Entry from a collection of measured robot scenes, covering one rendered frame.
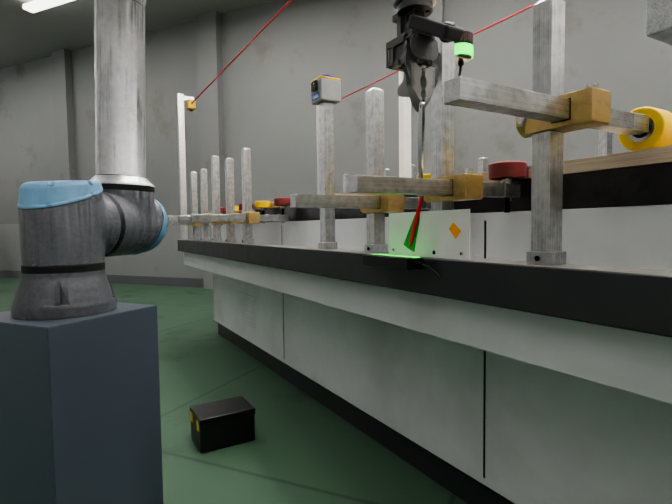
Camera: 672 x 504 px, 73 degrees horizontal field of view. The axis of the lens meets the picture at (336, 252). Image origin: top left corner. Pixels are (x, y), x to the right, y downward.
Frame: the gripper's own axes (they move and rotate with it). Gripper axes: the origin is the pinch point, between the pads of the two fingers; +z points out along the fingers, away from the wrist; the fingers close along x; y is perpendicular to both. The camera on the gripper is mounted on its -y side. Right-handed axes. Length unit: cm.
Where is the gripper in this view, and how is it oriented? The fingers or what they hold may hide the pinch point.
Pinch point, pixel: (421, 104)
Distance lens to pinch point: 98.2
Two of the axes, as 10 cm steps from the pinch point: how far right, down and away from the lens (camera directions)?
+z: 0.1, 10.0, 0.6
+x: -8.6, 0.4, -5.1
